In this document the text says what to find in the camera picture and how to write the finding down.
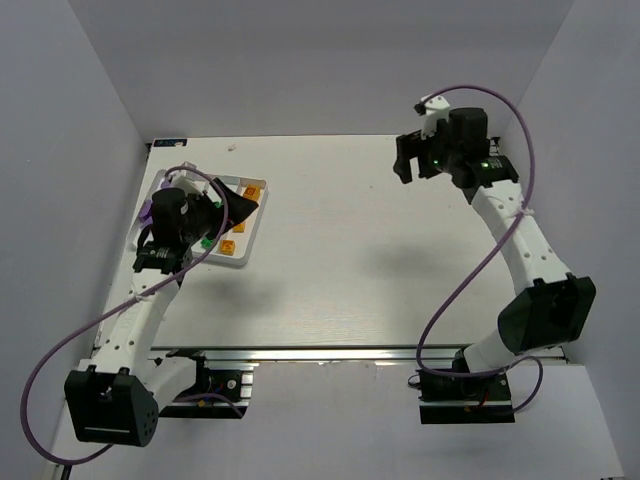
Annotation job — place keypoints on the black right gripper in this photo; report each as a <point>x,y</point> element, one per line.
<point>417,153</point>

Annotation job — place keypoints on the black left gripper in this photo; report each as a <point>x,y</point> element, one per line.
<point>212,211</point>

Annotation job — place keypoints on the purple lego brick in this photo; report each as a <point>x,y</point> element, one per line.
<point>144,212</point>

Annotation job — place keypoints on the yellow rounded lego brick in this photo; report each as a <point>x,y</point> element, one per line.
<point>252,192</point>

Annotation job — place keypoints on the small yellow lego brick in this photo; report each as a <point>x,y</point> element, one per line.
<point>227,247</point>

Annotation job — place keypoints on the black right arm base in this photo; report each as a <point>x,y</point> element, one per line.
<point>464,401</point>

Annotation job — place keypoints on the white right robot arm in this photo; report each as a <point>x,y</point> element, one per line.
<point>570,312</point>

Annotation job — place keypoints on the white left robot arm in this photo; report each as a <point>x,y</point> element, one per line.
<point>118,396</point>

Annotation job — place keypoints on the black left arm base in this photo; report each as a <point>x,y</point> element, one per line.
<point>220,391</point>

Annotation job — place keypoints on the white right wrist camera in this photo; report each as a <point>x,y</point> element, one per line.
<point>432,109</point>

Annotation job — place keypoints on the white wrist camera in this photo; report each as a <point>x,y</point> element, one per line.
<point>432,109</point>
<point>185,179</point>

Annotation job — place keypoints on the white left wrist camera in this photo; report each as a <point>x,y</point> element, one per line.
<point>185,179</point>

